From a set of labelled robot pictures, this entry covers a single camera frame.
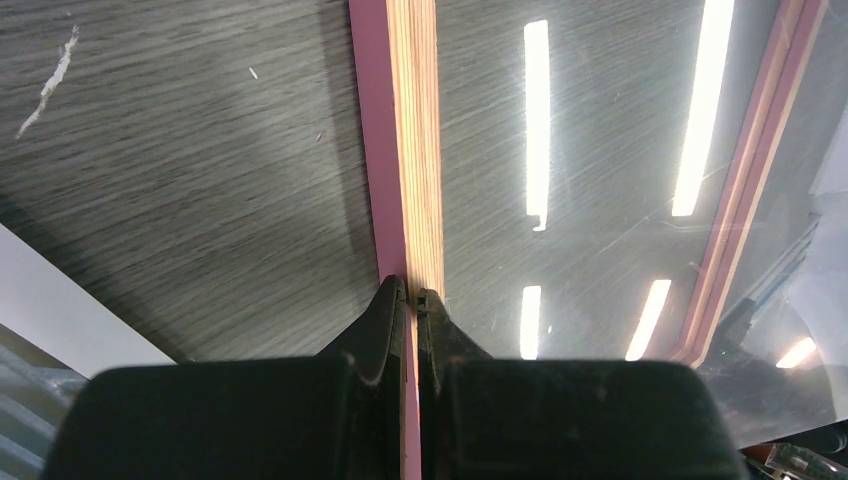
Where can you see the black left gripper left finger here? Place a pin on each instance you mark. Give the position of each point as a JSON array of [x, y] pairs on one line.
[[333, 415]]

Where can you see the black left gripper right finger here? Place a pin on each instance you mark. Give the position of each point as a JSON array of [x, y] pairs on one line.
[[488, 418]]

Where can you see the pink wooden picture frame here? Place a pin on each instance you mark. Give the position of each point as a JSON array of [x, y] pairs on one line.
[[396, 53]]

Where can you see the cat and books photo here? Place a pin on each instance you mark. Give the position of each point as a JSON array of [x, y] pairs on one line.
[[55, 337]]

